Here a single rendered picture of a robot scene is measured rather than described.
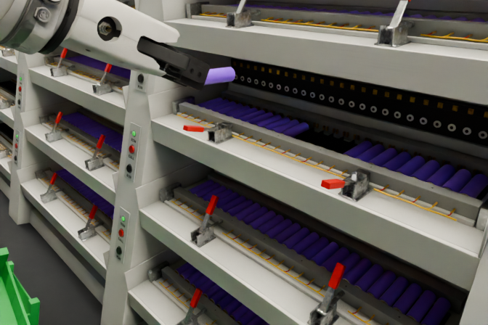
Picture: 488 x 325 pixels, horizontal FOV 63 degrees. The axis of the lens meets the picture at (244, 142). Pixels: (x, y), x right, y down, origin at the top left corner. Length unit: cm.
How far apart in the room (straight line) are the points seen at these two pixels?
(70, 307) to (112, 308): 17
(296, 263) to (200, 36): 42
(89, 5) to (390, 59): 33
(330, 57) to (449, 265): 28
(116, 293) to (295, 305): 50
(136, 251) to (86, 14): 66
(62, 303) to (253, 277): 64
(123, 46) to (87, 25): 3
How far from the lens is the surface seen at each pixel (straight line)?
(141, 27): 37
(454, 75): 48
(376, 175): 56
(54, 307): 119
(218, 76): 49
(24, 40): 36
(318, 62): 56
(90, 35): 36
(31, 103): 147
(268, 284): 67
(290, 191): 58
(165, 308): 91
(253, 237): 73
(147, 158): 85
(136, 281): 97
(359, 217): 53
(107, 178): 103
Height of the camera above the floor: 69
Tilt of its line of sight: 12 degrees down
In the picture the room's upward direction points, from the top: 10 degrees clockwise
